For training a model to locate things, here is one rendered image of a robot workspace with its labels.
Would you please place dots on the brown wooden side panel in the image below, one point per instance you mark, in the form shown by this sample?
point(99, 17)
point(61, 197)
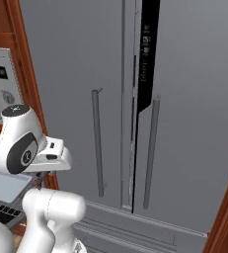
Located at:
point(225, 217)

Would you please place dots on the grey oven with control panel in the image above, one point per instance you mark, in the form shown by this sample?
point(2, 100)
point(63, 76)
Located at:
point(2, 79)

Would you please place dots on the grey fridge drawer front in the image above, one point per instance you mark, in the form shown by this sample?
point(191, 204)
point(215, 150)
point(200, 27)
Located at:
point(135, 230)

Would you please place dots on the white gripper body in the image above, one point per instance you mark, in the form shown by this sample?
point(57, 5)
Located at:
point(54, 163)

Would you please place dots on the brown wooden cabinet frame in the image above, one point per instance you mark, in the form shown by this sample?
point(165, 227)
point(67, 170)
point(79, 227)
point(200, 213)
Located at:
point(18, 36)

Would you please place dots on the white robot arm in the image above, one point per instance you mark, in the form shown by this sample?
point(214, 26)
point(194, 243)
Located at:
point(16, 141)

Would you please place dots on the grey fridge door with black edge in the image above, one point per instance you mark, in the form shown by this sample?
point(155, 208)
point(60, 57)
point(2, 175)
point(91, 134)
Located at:
point(197, 99)

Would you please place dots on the grey oven door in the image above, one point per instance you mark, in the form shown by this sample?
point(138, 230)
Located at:
point(5, 186)

